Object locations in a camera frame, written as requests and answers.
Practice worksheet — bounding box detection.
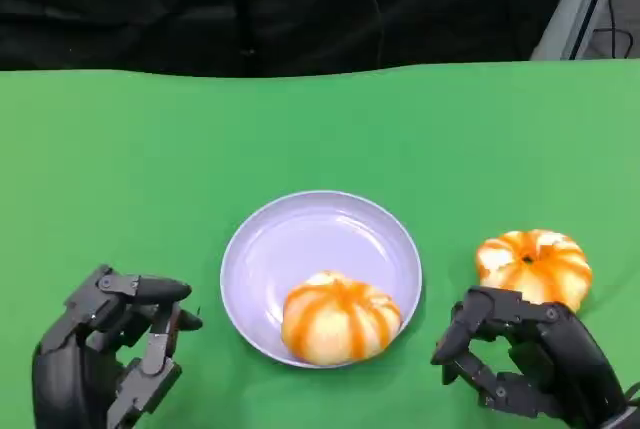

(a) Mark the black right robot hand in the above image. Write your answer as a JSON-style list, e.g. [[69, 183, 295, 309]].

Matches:
[[430, 286, 629, 429]]

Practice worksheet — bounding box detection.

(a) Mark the green table cloth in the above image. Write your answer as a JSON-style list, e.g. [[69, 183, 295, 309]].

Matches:
[[0, 58, 640, 429]]

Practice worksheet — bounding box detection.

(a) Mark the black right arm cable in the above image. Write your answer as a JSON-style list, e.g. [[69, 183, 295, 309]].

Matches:
[[619, 382, 640, 410]]

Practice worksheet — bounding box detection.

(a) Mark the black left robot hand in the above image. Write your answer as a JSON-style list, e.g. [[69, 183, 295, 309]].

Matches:
[[32, 263, 204, 429]]

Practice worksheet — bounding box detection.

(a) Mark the black cable on floor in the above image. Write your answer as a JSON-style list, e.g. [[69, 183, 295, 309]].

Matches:
[[594, 0, 634, 59]]

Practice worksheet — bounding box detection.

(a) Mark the orange white toy bread roll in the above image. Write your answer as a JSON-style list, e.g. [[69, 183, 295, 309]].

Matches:
[[475, 229, 594, 313], [280, 270, 404, 367]]

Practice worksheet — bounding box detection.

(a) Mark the aluminium frame profile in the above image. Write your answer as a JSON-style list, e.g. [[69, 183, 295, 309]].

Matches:
[[529, 0, 626, 61]]

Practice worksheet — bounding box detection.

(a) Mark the lilac plate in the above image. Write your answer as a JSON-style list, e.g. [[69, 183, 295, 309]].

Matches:
[[220, 190, 424, 369]]

